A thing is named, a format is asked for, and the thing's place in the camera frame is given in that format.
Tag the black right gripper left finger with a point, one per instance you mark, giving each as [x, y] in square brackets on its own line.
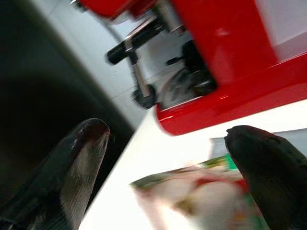
[79, 172]

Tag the red coffee machine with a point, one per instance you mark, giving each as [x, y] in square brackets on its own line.
[239, 60]

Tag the juice carton green cap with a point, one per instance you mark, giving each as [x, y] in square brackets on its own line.
[192, 191]

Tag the dark steel tall appliance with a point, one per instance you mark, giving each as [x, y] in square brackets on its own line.
[36, 72]

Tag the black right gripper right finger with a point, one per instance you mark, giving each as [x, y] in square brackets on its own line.
[275, 179]

